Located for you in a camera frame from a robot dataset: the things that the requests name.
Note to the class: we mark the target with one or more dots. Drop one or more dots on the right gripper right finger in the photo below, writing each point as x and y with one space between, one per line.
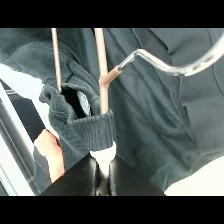
133 183

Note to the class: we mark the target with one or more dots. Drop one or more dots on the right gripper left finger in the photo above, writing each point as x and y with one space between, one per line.
80 181

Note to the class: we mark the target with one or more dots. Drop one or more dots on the black long-sleeved shirt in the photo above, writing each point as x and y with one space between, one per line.
150 126

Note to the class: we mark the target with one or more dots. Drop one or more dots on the brown clothes hanger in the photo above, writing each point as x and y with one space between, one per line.
101 50

